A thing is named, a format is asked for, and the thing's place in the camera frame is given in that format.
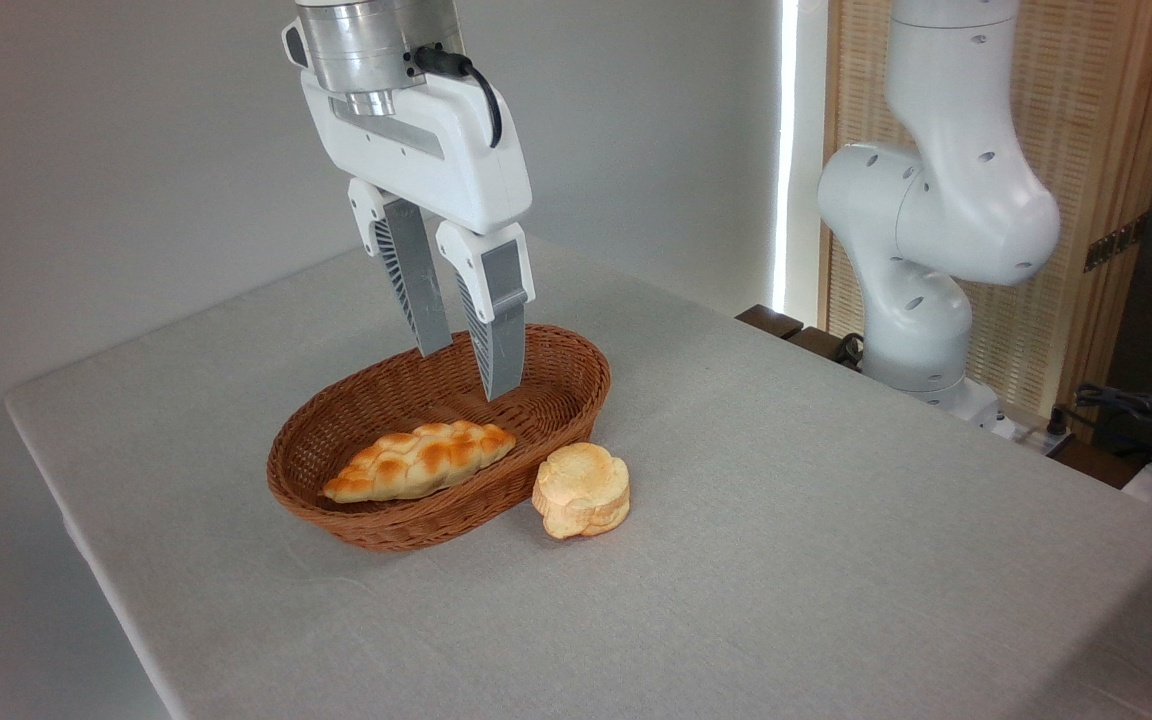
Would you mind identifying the black cable bundle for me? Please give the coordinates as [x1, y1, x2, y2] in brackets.
[1048, 380, 1152, 471]

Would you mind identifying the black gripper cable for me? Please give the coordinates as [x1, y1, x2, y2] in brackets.
[406, 44, 505, 150]

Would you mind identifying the braided golden bread loaf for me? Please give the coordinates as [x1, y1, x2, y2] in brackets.
[321, 420, 518, 504]

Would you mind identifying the brown wicker oval basket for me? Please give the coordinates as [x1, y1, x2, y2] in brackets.
[266, 322, 612, 553]

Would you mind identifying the grey tablecloth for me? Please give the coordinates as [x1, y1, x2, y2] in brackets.
[4, 235, 1152, 720]

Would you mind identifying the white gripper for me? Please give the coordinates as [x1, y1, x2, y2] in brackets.
[299, 70, 538, 402]

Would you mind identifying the round pale bread bun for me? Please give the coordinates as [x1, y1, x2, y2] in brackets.
[532, 442, 631, 541]

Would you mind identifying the black screen hinge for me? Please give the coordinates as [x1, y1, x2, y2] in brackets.
[1083, 214, 1150, 273]

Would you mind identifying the dark wooden base board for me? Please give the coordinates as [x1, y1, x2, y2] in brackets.
[736, 304, 865, 369]

